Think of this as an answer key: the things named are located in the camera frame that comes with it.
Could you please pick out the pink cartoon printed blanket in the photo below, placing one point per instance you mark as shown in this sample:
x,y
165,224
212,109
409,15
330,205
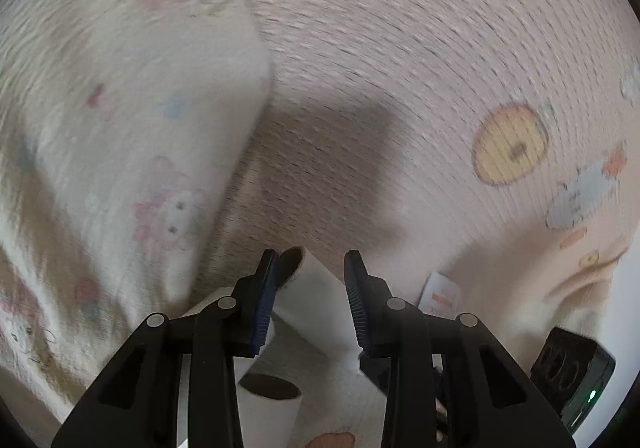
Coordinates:
x,y
400,53

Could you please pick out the white paper roll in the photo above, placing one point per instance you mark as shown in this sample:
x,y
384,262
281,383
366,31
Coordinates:
x,y
315,308
265,420

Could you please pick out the white red label spout pouch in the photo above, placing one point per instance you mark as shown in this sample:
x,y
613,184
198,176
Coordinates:
x,y
440,295

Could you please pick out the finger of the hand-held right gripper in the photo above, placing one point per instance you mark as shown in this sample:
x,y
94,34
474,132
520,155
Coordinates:
x,y
374,373

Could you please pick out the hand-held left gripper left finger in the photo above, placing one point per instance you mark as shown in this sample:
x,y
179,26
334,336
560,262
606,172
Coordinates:
x,y
265,300

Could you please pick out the folded cream cloth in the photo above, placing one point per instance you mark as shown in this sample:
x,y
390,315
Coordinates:
x,y
125,128

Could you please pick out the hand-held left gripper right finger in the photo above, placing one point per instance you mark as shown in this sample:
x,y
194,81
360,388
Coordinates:
x,y
354,300

